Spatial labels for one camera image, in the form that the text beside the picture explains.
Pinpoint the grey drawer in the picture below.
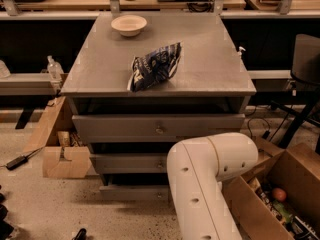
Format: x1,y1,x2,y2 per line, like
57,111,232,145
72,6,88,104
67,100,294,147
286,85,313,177
72,114,244,144
90,153,167,174
99,185,169,201

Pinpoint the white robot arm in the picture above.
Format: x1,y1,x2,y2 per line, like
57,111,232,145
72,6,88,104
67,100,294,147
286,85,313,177
167,133,258,240

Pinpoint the grey drawer cabinet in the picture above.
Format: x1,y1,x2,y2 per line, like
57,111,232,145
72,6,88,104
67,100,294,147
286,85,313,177
62,12,256,188

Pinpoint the blue chip bag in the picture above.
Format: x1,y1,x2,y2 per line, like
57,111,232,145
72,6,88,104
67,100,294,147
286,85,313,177
127,42,183,92

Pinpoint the white bowl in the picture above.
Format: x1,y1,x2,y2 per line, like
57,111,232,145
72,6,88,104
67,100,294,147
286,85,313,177
111,15,147,37

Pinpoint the white pump dispenser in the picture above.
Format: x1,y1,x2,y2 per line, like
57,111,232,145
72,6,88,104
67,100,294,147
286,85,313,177
237,46,246,58

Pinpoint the cardboard box left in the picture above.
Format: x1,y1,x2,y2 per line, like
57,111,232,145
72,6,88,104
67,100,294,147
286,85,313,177
24,97,91,179

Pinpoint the clear plastic bottle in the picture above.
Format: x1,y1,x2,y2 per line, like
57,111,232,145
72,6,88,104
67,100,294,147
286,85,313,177
47,55,64,80

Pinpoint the red apple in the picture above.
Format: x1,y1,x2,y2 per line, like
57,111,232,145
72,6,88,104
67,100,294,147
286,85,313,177
271,188,287,202

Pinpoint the large cardboard box right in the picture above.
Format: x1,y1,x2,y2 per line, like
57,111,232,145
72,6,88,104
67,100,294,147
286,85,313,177
223,137,320,240

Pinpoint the black stool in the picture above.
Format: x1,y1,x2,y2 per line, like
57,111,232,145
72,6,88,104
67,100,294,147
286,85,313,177
271,34,320,149

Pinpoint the green packet in box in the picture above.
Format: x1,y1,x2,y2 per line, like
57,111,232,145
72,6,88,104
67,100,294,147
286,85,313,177
272,200,293,224

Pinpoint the black floor cable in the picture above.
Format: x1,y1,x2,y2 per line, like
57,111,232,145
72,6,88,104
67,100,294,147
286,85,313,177
245,105,273,142

